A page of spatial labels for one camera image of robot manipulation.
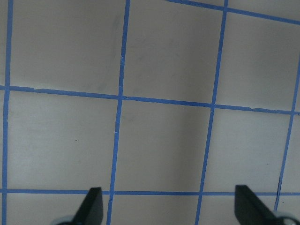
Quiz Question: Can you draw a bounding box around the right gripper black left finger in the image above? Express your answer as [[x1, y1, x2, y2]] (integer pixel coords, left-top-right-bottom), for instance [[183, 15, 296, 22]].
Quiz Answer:
[[72, 187, 104, 225]]

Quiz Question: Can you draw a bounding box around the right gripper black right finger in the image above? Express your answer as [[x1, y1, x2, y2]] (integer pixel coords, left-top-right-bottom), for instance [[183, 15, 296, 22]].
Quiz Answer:
[[235, 185, 281, 225]]

